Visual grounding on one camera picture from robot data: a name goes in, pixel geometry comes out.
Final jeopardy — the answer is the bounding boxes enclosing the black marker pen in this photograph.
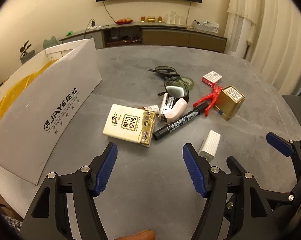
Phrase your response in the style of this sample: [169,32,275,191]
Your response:
[152,106,208,141]

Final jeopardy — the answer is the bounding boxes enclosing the clear glass cup set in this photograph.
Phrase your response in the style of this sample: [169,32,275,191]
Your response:
[165,10,185,25]

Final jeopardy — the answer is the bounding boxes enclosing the gold tin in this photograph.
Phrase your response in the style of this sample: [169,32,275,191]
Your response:
[214,85,245,121]

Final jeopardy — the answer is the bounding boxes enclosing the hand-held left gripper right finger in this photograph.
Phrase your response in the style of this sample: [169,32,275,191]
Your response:
[182,142,282,240]

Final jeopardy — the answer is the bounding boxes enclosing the checked clothing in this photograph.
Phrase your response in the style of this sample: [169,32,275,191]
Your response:
[2,215,23,233]

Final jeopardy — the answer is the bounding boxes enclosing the cream curtain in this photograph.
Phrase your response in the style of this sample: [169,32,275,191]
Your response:
[250,0,301,95]

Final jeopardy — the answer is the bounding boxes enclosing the black TV cable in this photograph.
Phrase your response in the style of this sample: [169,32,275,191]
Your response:
[103,1,116,23]

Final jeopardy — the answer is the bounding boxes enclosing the person's left hand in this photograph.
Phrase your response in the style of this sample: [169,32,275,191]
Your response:
[116,230,156,240]

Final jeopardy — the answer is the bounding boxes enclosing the black safety glasses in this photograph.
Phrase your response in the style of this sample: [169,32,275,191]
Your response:
[149,66,190,105]

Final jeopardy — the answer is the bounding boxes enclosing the white charger plug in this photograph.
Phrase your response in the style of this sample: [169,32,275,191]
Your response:
[198,130,221,162]

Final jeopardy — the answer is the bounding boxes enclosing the white cardboard box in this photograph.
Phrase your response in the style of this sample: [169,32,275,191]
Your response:
[0,39,103,186]

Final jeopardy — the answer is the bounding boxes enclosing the potted plant in white pot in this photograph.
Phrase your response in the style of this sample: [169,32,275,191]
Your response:
[19,40,36,64]

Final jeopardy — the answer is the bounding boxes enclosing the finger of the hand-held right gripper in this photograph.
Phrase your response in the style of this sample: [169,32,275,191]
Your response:
[226,156,246,178]
[266,132,301,196]

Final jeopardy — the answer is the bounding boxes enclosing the red toy figure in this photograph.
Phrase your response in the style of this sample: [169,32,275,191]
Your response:
[192,85,223,117]

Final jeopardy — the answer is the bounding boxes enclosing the green plastic chair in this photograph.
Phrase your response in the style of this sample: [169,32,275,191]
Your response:
[43,36,58,50]

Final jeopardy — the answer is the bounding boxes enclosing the cream tissue pack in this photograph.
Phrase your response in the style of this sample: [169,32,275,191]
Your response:
[102,104,157,148]

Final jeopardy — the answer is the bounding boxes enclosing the long grey TV cabinet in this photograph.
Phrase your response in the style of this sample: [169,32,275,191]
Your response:
[59,22,228,53]

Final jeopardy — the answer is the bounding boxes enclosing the red and white card box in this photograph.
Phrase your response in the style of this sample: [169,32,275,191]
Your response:
[201,71,222,87]

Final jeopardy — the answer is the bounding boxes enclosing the green tape roll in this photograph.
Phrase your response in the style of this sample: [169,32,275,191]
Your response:
[181,76,194,90]

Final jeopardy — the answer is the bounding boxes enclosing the standing air conditioner lace cover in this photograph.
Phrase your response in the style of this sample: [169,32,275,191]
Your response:
[224,0,257,60]

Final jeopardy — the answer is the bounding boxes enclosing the white organiser box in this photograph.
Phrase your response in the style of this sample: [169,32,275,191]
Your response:
[192,19,219,33]

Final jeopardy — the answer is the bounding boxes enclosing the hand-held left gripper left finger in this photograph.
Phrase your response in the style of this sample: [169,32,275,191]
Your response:
[19,142,118,240]

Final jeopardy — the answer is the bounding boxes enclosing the pink stapler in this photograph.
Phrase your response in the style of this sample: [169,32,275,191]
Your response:
[157,92,188,125]

